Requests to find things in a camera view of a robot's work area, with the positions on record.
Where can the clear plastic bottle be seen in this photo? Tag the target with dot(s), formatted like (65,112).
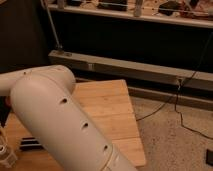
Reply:
(7,155)

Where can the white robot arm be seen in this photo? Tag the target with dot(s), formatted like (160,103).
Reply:
(42,100)

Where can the grey metal support rod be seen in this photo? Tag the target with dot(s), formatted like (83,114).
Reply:
(58,45)

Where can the black ridged rectangular block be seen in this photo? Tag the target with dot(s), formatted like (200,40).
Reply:
(29,143)

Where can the black object at floor edge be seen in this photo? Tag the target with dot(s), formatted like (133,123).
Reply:
(209,157)

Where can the grey metal shelf frame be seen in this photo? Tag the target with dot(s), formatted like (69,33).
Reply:
(135,70)

